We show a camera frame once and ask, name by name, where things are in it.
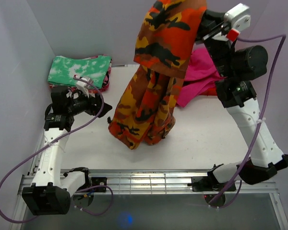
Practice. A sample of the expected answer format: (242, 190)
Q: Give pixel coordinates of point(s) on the red plastic tray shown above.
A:
(209, 92)

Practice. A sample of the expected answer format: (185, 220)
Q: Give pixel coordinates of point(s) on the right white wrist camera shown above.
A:
(239, 19)

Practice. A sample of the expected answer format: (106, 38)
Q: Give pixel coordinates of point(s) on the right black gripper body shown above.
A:
(205, 34)

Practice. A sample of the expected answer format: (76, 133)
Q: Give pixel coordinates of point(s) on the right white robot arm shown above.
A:
(238, 68)

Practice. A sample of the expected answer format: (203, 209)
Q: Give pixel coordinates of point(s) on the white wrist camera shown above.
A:
(239, 19)
(83, 84)

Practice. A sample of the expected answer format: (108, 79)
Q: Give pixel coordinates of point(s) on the pink patterned folded trousers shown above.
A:
(107, 76)

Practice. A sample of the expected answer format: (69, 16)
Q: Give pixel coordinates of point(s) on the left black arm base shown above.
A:
(94, 185)

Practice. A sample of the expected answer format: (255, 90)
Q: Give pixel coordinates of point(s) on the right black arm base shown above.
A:
(204, 184)

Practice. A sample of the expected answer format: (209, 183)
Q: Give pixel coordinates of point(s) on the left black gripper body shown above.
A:
(83, 104)

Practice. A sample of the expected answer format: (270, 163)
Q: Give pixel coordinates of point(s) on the orange camouflage trousers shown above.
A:
(163, 49)

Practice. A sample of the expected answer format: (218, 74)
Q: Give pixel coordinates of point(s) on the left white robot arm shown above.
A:
(48, 194)

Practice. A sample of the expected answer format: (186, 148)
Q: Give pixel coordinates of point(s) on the aluminium rail frame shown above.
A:
(162, 169)

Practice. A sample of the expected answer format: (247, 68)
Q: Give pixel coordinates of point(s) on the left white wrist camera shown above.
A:
(83, 84)

